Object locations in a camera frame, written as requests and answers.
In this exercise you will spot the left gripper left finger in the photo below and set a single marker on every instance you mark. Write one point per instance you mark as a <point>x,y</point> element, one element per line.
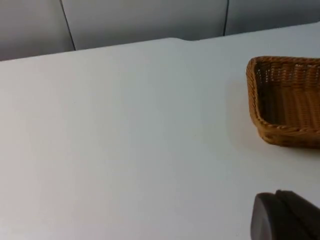
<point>268,220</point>

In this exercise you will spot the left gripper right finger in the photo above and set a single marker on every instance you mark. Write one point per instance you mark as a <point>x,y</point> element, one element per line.
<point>302,212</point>

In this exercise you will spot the brown wicker basket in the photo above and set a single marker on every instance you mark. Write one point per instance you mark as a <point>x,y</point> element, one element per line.
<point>285,100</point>

